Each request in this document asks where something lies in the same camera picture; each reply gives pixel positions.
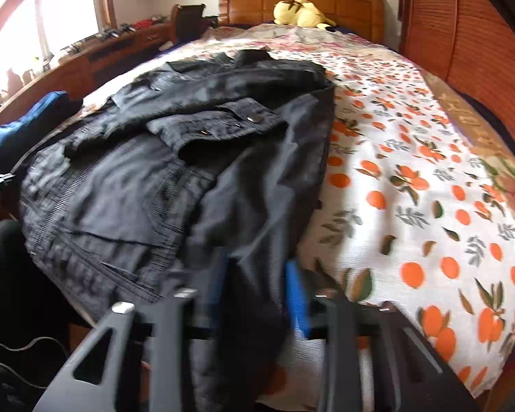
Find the yellow plush toy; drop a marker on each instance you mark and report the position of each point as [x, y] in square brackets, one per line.
[304, 15]

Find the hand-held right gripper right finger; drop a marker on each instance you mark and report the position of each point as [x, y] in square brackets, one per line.
[299, 300]

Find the dark wooden chair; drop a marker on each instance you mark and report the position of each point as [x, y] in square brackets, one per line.
[189, 21]

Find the blue folded garment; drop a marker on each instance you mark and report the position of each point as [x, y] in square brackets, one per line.
[25, 124]

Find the wooden headboard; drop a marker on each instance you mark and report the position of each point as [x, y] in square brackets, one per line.
[257, 4]

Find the black jacket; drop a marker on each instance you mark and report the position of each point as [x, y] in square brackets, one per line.
[154, 158]

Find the wooden louvred wardrobe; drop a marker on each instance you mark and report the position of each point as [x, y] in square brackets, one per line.
[476, 30]

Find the red basket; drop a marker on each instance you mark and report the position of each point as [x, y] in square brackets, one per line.
[145, 22]

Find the long wooden desk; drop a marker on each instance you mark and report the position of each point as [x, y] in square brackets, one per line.
[77, 68]

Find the orange fruit print bedsheet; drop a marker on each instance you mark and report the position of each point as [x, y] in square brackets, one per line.
[412, 180]

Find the floral blanket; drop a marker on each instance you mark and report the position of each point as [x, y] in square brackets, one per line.
[292, 36]

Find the window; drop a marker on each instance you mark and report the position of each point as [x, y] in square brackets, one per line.
[60, 8]

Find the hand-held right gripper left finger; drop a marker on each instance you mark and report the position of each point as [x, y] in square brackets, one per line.
[184, 317]

